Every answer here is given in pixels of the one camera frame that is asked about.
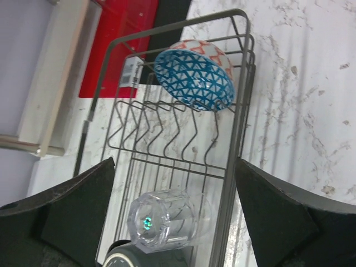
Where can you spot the blue patterned ceramic bowl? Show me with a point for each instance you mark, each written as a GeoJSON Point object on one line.
{"type": "Point", "coordinates": [196, 73]}

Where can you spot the clear glass tumbler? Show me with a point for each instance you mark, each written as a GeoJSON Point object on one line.
{"type": "Point", "coordinates": [169, 219]}

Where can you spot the dark green ceramic mug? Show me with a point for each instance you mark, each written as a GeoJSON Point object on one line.
{"type": "Point", "coordinates": [125, 253]}

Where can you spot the red transparent plastic folder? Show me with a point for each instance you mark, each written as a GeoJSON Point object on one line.
{"type": "Point", "coordinates": [118, 18]}

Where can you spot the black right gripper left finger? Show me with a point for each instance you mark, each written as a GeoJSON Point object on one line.
{"type": "Point", "coordinates": [63, 223]}

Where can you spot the black wire dish rack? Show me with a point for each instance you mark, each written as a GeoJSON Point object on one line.
{"type": "Point", "coordinates": [158, 142]}

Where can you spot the white two-tier shelf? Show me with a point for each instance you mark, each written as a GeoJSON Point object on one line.
{"type": "Point", "coordinates": [68, 37]}

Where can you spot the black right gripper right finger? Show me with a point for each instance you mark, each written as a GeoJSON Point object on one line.
{"type": "Point", "coordinates": [290, 226]}

